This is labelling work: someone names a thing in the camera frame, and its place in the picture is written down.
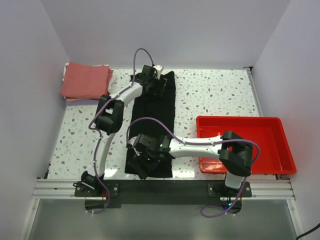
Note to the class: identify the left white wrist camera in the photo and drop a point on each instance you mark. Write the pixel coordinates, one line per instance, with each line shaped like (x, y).
(158, 69)

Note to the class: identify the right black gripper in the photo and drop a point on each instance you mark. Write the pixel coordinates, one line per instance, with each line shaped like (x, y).
(137, 160)

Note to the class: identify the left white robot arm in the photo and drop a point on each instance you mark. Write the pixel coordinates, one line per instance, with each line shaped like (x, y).
(108, 119)

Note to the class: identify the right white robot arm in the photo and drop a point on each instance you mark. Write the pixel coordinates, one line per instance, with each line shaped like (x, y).
(234, 152)

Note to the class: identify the folded lavender t-shirt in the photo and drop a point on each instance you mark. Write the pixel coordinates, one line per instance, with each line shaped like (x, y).
(81, 102)

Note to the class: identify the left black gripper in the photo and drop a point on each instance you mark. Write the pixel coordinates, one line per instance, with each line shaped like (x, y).
(158, 90)

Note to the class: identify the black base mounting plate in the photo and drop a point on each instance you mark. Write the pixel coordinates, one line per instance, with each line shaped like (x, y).
(158, 192)

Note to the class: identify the folded white t-shirt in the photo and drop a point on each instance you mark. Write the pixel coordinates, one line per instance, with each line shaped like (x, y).
(64, 71)

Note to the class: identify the red plastic bin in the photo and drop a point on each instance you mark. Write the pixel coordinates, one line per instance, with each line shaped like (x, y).
(275, 155)

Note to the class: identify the folded pink t-shirt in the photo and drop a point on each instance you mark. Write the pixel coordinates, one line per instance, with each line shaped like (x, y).
(86, 81)

